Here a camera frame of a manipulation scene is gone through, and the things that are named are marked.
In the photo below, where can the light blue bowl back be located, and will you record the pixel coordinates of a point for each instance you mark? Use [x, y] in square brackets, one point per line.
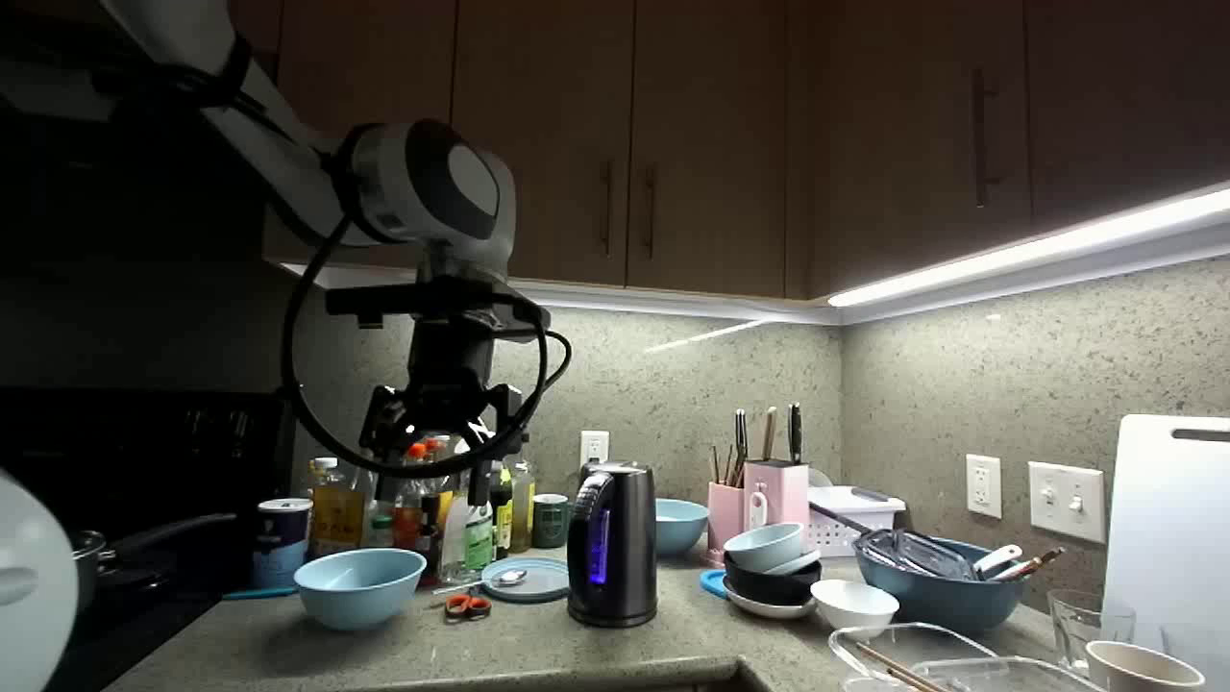
[678, 525]

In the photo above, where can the amber oil bottle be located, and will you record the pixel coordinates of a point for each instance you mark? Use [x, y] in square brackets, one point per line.
[341, 504]

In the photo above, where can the blue white can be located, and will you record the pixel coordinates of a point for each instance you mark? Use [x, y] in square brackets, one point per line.
[278, 540]

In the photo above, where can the blue dish basin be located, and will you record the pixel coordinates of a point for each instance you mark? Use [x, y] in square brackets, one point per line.
[934, 582]

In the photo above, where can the light blue bowl front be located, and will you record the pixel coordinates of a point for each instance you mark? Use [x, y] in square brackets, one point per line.
[357, 590]

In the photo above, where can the light blue bowl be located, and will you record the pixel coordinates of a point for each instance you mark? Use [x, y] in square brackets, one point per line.
[357, 590]
[678, 525]

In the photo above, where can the orange cap sauce bottle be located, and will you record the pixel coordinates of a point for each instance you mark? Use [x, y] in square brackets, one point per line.
[405, 504]

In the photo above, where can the stacked bowls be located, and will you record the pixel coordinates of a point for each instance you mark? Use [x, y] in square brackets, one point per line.
[771, 569]

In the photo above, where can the beige cup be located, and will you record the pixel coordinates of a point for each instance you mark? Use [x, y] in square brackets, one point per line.
[1126, 667]

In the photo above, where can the clear glass container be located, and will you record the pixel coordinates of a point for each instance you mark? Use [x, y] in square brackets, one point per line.
[938, 660]

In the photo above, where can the light blue plate with spoon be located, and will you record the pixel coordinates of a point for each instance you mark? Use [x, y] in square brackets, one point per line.
[525, 578]

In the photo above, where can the white light switch plate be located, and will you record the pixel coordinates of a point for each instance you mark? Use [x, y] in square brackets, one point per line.
[1067, 503]

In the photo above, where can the white cutting board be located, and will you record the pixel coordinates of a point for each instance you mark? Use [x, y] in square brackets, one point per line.
[1169, 525]

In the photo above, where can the white wall outlet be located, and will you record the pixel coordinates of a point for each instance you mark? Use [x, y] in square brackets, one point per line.
[593, 449]

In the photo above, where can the small white bowl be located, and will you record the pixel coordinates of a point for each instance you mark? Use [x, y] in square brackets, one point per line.
[855, 604]

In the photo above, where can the under cabinet light strip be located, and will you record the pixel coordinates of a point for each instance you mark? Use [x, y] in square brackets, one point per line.
[1138, 239]

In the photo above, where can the black electric kettle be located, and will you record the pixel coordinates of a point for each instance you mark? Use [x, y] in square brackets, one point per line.
[612, 548]

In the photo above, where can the pink knife block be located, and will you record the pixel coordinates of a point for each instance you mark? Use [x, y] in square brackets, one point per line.
[766, 498]

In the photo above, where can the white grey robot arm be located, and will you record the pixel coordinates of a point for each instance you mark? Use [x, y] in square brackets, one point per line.
[413, 186]

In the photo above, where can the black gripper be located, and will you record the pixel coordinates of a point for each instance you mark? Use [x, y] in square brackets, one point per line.
[447, 390]

